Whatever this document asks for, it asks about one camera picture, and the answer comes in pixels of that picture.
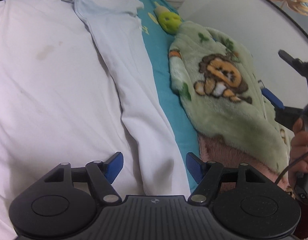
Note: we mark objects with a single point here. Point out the green lion fleece blanket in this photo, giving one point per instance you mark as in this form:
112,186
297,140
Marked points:
215,80

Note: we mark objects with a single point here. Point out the green plush toy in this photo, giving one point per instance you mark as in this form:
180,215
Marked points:
168,20

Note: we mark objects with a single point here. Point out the pink fluffy blanket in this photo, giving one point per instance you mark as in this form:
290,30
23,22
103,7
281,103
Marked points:
234,159

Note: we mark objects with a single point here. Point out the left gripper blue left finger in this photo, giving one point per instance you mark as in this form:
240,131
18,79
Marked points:
101,175

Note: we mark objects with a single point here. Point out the teal patterned bed sheet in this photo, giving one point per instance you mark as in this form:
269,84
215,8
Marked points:
164,75

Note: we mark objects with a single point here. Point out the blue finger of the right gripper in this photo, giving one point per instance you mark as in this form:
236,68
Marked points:
272,98
298,65

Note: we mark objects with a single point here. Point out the white t-shirt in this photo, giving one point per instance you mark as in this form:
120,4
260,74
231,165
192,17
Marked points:
77,85

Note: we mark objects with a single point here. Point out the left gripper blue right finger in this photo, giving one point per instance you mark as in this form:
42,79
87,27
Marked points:
207,176

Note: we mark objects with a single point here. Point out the person right hand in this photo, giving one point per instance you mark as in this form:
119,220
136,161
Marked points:
299,146

